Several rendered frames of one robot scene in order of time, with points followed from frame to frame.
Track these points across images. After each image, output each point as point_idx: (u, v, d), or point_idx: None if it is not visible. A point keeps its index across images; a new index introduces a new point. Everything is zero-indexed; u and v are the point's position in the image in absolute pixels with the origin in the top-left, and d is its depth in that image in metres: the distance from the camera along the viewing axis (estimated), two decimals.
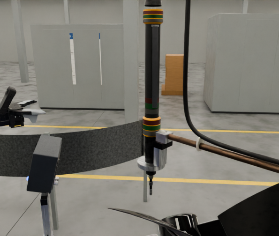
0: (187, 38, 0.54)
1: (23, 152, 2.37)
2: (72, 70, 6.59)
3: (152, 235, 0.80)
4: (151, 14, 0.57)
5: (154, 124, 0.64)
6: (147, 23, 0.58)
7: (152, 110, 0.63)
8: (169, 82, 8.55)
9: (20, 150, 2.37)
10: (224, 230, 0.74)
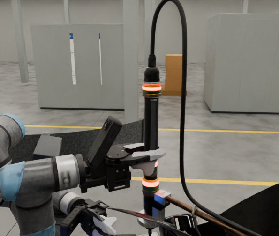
0: (184, 116, 0.58)
1: (23, 152, 2.37)
2: (72, 70, 6.59)
3: (152, 233, 0.79)
4: (150, 91, 0.61)
5: (153, 185, 0.68)
6: (147, 98, 0.63)
7: None
8: (169, 82, 8.55)
9: (20, 150, 2.37)
10: (224, 230, 0.74)
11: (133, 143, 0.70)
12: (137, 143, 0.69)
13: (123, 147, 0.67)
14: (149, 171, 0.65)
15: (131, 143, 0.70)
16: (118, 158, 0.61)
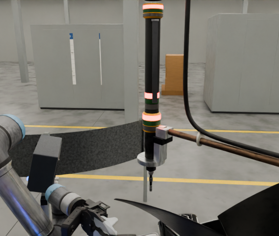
0: (188, 32, 0.54)
1: (23, 152, 2.37)
2: (72, 70, 6.59)
3: None
4: (151, 9, 0.56)
5: (154, 119, 0.63)
6: (147, 18, 0.58)
7: (152, 106, 0.63)
8: (169, 82, 8.55)
9: (20, 150, 2.37)
10: (176, 234, 0.68)
11: None
12: None
13: None
14: None
15: None
16: None
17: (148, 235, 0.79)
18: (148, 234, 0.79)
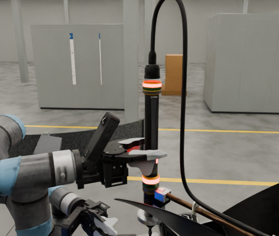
0: (184, 113, 0.58)
1: (23, 152, 2.37)
2: (72, 70, 6.59)
3: None
4: (150, 88, 0.61)
5: (154, 183, 0.68)
6: (147, 94, 0.62)
7: (151, 170, 0.67)
8: (169, 82, 8.55)
9: (20, 150, 2.37)
10: (176, 234, 0.68)
11: (126, 138, 0.70)
12: (131, 139, 0.70)
13: (118, 143, 0.67)
14: (147, 171, 0.63)
15: (124, 139, 0.70)
16: (116, 153, 0.60)
17: (148, 235, 0.79)
18: (148, 234, 0.79)
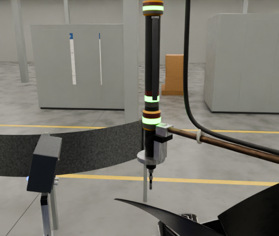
0: (188, 29, 0.53)
1: (23, 152, 2.37)
2: (72, 70, 6.59)
3: None
4: (151, 6, 0.56)
5: (154, 117, 0.63)
6: (147, 15, 0.58)
7: (152, 103, 0.63)
8: (169, 82, 8.55)
9: (20, 150, 2.37)
10: (176, 234, 0.68)
11: None
12: None
13: None
14: None
15: None
16: None
17: None
18: None
